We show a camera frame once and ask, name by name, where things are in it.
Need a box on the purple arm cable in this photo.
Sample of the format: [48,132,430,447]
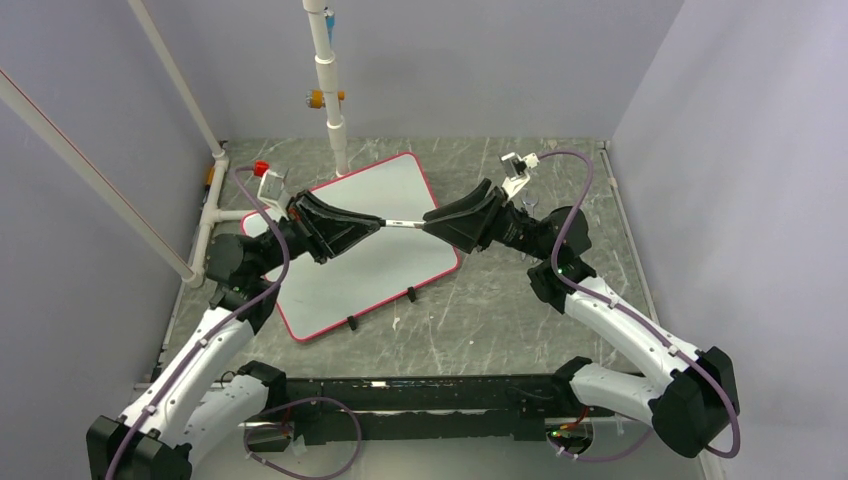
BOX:
[535,149,742,460]
[102,165,293,480]

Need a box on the black whiteboard marker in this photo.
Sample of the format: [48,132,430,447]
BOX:
[383,219,425,229]

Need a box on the white red wall trim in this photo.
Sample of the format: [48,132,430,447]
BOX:
[1,70,202,287]

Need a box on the red framed whiteboard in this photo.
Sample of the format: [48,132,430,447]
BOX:
[276,152,460,342]

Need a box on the white vertical pvc pipe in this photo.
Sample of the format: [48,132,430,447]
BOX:
[302,0,350,177]

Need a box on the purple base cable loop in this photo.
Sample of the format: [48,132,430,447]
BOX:
[242,396,364,480]

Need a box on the orange pipe clamp knob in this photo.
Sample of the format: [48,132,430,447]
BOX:
[305,89,346,109]

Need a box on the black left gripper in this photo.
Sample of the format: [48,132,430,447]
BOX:
[252,189,379,279]

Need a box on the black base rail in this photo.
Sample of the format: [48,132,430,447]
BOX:
[259,374,587,445]

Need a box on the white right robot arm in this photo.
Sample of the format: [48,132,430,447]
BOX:
[422,180,741,458]

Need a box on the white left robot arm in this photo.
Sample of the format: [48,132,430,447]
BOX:
[86,191,387,479]

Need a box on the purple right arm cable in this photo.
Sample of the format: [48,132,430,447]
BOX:
[535,149,742,460]

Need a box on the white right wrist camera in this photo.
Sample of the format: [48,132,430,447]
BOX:
[500,152,539,200]

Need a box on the white slanted corner pipe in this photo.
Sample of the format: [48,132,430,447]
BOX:
[127,0,249,288]

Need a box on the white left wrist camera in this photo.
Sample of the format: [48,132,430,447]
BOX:
[253,161,291,214]

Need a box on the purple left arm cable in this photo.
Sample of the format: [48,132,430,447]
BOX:
[102,165,293,480]

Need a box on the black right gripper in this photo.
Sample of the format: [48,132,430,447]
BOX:
[423,179,552,262]

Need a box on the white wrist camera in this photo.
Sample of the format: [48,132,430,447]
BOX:
[253,161,291,214]
[500,152,539,200]

